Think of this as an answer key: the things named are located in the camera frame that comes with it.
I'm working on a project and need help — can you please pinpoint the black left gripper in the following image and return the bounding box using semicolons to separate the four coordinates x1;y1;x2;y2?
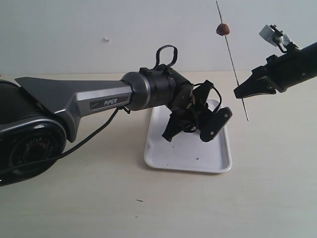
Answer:
162;80;232;142

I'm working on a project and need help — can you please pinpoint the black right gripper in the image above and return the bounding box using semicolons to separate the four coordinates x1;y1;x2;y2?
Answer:
233;42;317;99

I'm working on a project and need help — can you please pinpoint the thin metal skewer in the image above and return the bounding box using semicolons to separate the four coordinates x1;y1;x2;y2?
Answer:
215;0;249;121

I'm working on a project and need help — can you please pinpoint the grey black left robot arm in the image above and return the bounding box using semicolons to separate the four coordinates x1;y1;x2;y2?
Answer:
0;64;232;186

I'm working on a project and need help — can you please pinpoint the white rectangular plastic tray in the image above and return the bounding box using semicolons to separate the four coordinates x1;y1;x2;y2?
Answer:
143;106;232;174

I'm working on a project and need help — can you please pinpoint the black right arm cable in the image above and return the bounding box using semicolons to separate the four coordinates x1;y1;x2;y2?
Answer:
278;41;295;54

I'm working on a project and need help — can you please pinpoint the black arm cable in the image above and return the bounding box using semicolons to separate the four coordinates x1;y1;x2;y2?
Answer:
0;44;222;177
278;41;295;54

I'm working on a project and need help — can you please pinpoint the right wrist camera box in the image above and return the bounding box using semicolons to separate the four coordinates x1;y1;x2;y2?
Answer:
259;25;299;53

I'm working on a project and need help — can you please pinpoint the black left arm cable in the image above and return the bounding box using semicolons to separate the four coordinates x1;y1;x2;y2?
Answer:
0;44;222;177

